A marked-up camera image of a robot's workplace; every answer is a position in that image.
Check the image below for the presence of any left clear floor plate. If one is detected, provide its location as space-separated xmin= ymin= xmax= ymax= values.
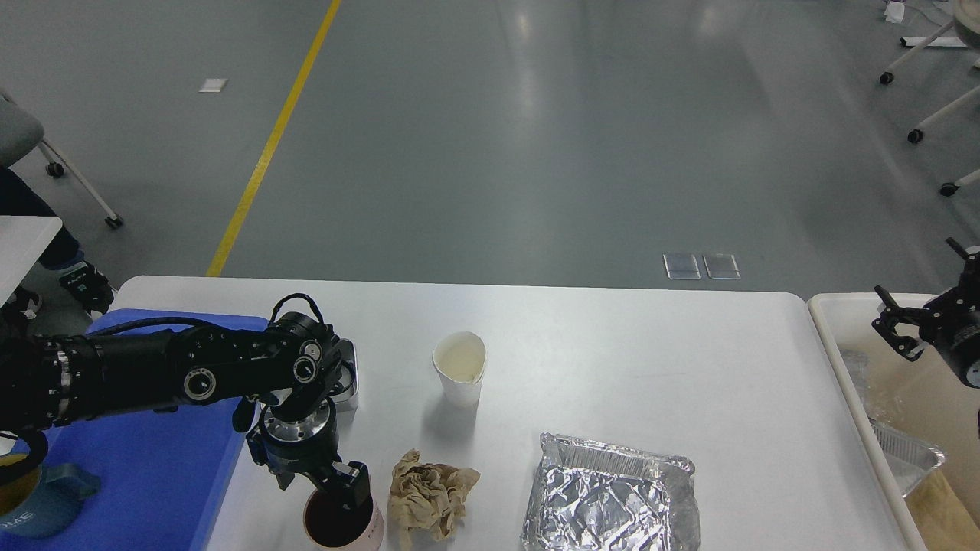
xmin=662 ymin=253 xmax=701 ymax=280

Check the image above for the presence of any aluminium foil tray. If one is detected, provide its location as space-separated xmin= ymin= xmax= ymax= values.
xmin=521 ymin=432 xmax=701 ymax=550

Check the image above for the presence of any white side table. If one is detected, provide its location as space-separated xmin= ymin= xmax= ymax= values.
xmin=1 ymin=215 xmax=63 ymax=304

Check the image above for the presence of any white chair base with castors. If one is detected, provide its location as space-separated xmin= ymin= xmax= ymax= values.
xmin=879 ymin=0 xmax=980 ymax=199

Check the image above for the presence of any small steel rectangular tin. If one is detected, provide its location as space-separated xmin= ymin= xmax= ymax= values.
xmin=329 ymin=339 xmax=358 ymax=414

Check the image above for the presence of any clear floor plate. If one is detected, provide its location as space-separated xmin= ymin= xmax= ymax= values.
xmin=701 ymin=253 xmax=741 ymax=280
xmin=662 ymin=253 xmax=701 ymax=280

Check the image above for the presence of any crumpled brown paper napkin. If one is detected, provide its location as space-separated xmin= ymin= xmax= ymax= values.
xmin=388 ymin=448 xmax=481 ymax=550

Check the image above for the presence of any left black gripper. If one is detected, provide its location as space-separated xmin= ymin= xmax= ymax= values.
xmin=245 ymin=398 xmax=371 ymax=514

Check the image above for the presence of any pink mug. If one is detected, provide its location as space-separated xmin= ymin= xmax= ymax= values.
xmin=303 ymin=491 xmax=385 ymax=550

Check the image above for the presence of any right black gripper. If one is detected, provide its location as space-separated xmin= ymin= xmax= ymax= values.
xmin=872 ymin=237 xmax=979 ymax=390

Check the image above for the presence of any dark blue mug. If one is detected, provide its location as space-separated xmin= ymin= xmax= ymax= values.
xmin=1 ymin=463 xmax=102 ymax=540

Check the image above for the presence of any blue plastic tray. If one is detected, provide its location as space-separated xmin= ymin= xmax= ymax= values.
xmin=0 ymin=309 xmax=273 ymax=551

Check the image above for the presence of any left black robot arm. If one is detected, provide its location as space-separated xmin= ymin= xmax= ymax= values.
xmin=1 ymin=294 xmax=371 ymax=512

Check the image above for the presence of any foil tray in bin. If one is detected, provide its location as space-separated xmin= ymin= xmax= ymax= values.
xmin=868 ymin=416 xmax=946 ymax=498

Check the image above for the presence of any beige plastic waste bin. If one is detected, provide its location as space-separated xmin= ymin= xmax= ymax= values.
xmin=808 ymin=293 xmax=979 ymax=550

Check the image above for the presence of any white paper cup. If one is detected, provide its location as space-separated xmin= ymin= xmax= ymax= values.
xmin=432 ymin=331 xmax=487 ymax=409

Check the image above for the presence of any black white sneaker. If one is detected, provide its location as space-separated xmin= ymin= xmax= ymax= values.
xmin=58 ymin=261 xmax=116 ymax=321

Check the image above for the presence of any right clear floor plate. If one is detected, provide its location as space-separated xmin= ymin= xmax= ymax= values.
xmin=701 ymin=253 xmax=741 ymax=280

